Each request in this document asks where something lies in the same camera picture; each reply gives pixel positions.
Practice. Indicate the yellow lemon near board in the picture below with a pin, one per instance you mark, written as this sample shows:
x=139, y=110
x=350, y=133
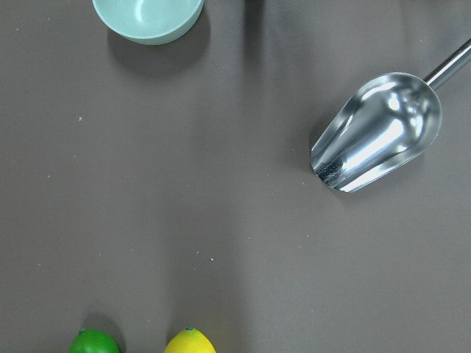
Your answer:
x=189, y=340

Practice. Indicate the mint green bowl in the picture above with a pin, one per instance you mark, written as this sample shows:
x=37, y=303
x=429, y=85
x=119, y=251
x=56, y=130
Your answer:
x=149, y=22

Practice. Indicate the green lime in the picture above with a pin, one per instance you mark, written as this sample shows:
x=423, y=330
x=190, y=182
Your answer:
x=91, y=340

